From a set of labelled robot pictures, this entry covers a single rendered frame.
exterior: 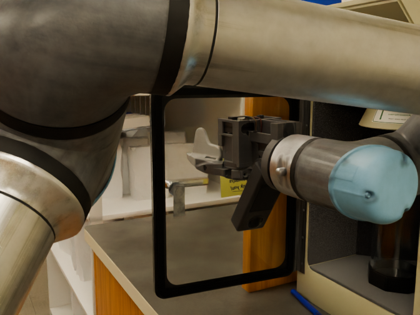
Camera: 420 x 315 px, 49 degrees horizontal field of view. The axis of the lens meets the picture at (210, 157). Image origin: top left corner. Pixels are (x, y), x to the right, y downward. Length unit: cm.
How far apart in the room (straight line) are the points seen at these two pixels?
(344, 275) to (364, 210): 54
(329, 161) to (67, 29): 29
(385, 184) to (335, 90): 12
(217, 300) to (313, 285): 20
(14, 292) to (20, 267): 2
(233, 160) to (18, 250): 35
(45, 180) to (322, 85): 21
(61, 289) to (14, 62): 268
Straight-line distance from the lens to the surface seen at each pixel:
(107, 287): 146
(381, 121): 85
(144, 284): 110
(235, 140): 61
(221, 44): 32
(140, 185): 186
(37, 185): 35
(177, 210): 85
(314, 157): 50
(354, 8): 72
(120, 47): 30
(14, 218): 35
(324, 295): 100
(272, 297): 105
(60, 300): 299
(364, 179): 45
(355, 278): 98
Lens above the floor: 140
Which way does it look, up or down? 10 degrees down
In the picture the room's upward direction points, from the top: straight up
